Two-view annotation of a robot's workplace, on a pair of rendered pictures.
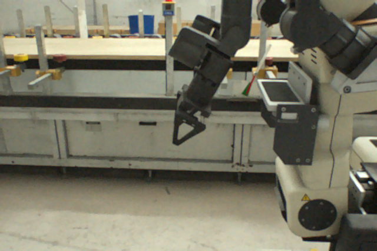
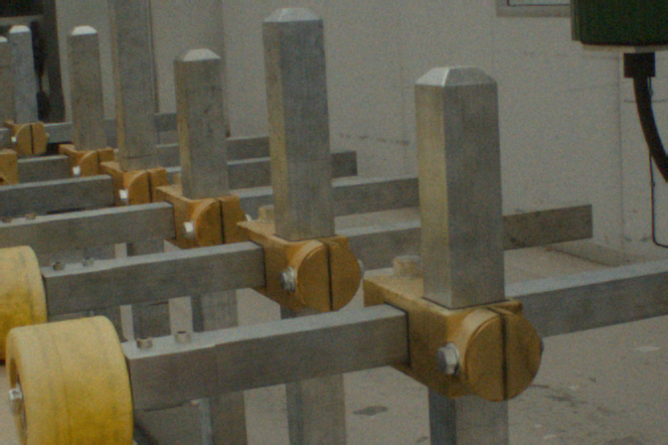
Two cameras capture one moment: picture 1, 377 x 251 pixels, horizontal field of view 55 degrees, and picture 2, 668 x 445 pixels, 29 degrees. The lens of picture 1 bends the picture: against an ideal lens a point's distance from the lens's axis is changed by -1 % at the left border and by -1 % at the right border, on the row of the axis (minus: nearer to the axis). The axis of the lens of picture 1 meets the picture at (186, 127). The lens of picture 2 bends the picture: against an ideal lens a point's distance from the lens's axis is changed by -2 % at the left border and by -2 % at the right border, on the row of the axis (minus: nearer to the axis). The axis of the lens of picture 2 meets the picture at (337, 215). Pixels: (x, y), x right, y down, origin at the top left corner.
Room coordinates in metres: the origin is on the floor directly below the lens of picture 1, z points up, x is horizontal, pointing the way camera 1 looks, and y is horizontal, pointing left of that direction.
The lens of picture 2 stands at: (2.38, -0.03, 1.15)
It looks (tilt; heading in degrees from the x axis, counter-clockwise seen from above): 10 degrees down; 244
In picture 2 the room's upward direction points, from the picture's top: 3 degrees counter-clockwise
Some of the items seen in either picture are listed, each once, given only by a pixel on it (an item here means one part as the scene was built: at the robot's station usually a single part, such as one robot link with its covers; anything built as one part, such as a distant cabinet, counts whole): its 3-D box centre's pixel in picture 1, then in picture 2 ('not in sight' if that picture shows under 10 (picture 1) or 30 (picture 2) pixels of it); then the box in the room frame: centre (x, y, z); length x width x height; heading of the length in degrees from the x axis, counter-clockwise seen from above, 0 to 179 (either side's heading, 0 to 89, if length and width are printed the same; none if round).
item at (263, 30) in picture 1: (261, 56); not in sight; (2.01, -0.41, 0.93); 0.04 x 0.04 x 0.48; 86
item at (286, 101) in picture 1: (290, 108); not in sight; (0.94, -0.28, 0.99); 0.28 x 0.16 x 0.22; 176
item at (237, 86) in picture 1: (254, 89); not in sight; (1.99, -0.38, 0.75); 0.26 x 0.01 x 0.10; 86
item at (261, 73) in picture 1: (264, 72); not in sight; (2.02, -0.44, 0.85); 0.14 x 0.06 x 0.05; 86
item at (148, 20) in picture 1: (142, 32); not in sight; (7.73, 0.92, 0.36); 0.59 x 0.57 x 0.73; 176
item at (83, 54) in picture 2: not in sight; (95, 214); (1.93, -1.66, 0.89); 0.04 x 0.04 x 0.48; 86
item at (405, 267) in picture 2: not in sight; (407, 266); (1.99, -0.74, 0.98); 0.02 x 0.02 x 0.01
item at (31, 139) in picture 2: not in sight; (25, 136); (1.90, -2.18, 0.95); 0.14 x 0.06 x 0.05; 86
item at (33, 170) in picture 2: not in sight; (150, 158); (1.84, -1.70, 0.95); 0.36 x 0.03 x 0.03; 176
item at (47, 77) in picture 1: (48, 77); not in sight; (2.04, 0.80, 0.81); 0.43 x 0.03 x 0.04; 176
